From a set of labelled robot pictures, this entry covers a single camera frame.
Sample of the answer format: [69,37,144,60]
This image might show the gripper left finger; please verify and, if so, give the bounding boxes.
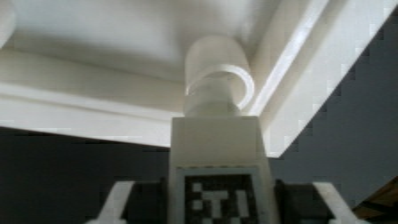
[84,180,167,224]

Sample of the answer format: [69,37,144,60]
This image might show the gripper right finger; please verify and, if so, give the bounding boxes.
[275,180,370,224]

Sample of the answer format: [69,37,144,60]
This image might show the white leg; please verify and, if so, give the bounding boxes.
[167,73,279,224]

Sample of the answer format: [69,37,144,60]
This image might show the white square table top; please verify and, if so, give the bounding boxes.
[0,0,331,146]

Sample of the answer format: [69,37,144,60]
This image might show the white L-shaped fence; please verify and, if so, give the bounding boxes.
[249,0,398,158]

